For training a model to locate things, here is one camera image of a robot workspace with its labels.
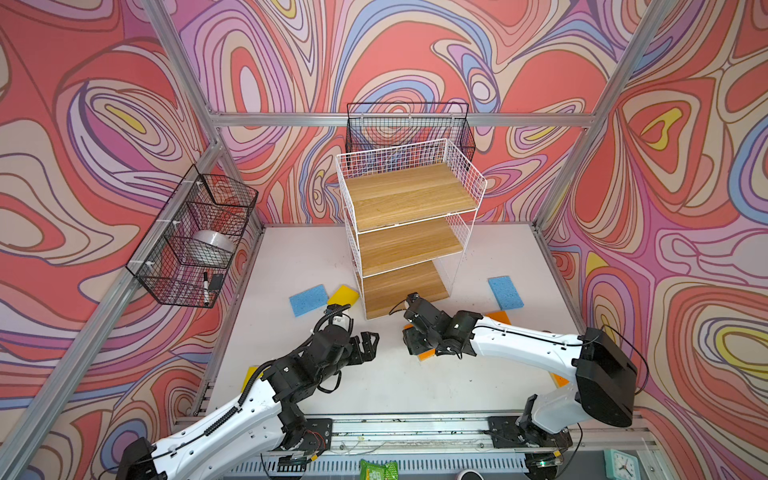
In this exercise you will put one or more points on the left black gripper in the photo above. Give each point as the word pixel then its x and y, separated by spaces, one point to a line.
pixel 368 354

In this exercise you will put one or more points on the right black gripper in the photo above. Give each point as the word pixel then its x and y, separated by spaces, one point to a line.
pixel 412 343

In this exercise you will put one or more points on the orange sponge with pale back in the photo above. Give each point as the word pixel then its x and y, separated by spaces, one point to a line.
pixel 425 353

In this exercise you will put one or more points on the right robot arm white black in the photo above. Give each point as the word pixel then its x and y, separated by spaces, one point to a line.
pixel 601 378

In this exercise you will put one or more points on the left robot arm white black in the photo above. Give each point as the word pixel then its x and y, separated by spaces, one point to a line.
pixel 265 417

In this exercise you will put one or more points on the yellow sponge near shelf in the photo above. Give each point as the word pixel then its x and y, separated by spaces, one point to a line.
pixel 344 295

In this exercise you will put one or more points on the blue sponge left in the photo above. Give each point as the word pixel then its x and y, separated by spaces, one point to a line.
pixel 308 300

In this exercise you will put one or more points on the blue sponge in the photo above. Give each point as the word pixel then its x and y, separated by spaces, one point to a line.
pixel 308 300
pixel 505 293

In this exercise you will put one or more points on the blue sponge right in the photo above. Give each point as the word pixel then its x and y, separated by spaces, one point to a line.
pixel 505 293

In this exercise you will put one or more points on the yellow sponge front left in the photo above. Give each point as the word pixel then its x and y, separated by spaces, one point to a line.
pixel 250 371

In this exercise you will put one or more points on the green snack packet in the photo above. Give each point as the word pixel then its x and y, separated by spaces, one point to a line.
pixel 378 471

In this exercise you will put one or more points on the teal alarm clock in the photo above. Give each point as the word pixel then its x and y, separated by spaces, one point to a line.
pixel 621 466

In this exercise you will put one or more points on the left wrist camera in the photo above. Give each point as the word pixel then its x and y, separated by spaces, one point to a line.
pixel 344 321

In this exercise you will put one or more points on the white wire wooden shelf rack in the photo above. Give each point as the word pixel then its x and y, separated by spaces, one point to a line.
pixel 409 213

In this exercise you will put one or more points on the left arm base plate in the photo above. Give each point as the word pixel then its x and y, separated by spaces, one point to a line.
pixel 310 436

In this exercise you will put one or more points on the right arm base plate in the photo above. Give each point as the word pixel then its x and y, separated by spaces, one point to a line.
pixel 506 433

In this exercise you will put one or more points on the black wire basket back wall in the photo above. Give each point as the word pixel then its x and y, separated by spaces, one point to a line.
pixel 374 125

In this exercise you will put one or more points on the black wire basket wall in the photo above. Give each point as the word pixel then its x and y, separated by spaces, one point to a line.
pixel 201 227
pixel 374 125

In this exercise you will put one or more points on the black wire basket left wall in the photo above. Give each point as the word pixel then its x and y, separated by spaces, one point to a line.
pixel 201 227

